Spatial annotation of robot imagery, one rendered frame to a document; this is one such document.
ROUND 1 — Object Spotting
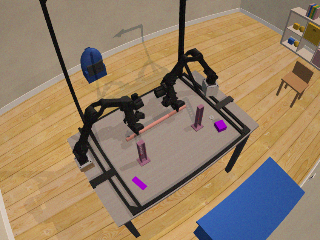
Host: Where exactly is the long salmon-pink rail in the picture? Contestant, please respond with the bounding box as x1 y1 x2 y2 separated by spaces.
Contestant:
126 105 186 142

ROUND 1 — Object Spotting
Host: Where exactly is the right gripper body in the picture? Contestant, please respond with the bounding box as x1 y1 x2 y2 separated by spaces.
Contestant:
123 113 144 132

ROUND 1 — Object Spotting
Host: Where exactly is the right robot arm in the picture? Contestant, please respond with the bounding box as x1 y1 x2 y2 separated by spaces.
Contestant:
72 95 145 166

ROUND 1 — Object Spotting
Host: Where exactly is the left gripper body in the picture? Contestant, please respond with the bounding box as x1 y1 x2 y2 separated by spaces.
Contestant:
166 92 185 108

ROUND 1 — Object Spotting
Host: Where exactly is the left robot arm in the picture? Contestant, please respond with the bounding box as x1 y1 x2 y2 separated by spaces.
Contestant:
154 48 218 107

